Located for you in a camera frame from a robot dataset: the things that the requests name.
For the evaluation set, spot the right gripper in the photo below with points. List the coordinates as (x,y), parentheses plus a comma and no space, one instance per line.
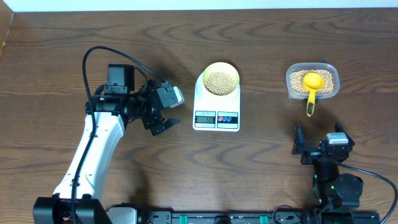
(311,153)

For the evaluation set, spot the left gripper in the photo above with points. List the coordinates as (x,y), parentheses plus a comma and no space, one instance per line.
(154,109)

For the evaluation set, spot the yellow scoop cup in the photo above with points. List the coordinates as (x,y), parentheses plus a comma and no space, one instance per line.
(312,82)

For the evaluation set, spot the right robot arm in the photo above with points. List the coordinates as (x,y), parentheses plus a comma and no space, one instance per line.
(338,193)

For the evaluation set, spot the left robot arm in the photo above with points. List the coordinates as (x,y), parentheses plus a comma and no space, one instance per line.
(78,197)

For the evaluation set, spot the white digital kitchen scale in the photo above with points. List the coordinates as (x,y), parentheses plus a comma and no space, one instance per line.
(213,112)

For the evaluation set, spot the soybeans in bowl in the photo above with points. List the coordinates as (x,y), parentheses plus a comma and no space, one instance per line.
(220,83)

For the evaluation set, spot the pale yellow bowl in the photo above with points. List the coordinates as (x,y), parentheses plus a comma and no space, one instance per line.
(222,67)

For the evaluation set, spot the green tape strip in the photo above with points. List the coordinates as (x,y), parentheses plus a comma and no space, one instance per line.
(316,100)

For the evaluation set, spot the soybeans in container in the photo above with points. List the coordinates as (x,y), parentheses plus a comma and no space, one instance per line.
(297,77)

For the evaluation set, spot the clear plastic bean container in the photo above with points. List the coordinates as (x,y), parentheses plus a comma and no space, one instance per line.
(312,66)

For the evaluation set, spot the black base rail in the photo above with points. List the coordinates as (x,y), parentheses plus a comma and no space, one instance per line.
(217,217)

